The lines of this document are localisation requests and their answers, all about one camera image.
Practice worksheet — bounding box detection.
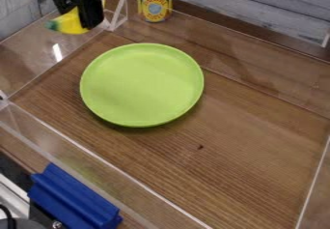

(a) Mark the clear acrylic corner bracket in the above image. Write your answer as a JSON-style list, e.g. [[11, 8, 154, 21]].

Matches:
[[102, 0, 129, 32]]

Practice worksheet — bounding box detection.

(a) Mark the yellow toy banana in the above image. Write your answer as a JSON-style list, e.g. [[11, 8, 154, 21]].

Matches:
[[46, 0, 106, 35]]

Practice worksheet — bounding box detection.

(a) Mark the yellow blue labelled can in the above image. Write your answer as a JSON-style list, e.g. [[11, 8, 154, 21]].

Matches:
[[138, 0, 173, 23]]

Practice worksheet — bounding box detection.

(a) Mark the black cable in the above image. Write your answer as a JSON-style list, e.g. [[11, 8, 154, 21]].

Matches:
[[0, 204, 19, 229]]

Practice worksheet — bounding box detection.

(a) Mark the green round plate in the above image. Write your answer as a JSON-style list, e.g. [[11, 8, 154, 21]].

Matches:
[[81, 43, 203, 128]]

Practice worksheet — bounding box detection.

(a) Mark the blue plastic clamp block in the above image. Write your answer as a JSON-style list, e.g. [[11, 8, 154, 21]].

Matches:
[[28, 163, 123, 229]]

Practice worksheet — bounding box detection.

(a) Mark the clear acrylic enclosure wall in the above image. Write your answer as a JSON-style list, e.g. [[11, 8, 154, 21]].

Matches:
[[0, 92, 211, 229]]

